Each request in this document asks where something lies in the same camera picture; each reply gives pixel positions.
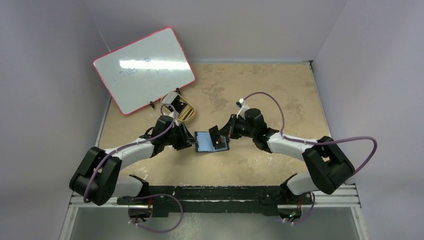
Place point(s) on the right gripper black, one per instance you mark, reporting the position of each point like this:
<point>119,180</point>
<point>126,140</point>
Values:
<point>227,129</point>

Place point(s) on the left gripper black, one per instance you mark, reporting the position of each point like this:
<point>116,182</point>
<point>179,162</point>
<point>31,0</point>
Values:
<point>184,142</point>

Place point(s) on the blue leather card holder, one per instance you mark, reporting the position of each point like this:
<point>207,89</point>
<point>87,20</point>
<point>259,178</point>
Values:
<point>204,143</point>

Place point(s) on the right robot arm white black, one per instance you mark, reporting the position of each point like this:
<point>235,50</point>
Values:
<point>327,166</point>

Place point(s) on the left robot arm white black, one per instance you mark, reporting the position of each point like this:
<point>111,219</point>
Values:
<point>97,178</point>

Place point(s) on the beige oval card tray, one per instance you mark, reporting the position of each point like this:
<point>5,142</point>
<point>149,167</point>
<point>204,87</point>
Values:
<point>178,108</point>

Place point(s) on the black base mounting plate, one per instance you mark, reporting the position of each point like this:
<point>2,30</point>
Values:
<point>268,200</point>

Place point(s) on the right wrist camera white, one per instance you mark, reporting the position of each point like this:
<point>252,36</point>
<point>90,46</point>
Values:
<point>242,107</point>

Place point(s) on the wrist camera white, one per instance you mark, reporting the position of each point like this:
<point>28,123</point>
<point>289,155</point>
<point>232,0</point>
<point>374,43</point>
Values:
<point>174,116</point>
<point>242,107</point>

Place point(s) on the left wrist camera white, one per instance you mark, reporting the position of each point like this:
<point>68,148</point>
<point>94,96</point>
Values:
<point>174,116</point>

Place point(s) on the whiteboard with pink frame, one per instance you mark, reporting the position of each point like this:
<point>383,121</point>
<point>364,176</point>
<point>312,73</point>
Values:
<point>145,70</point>

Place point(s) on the aluminium rail frame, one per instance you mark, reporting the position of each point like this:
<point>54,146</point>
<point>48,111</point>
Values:
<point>345,196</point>

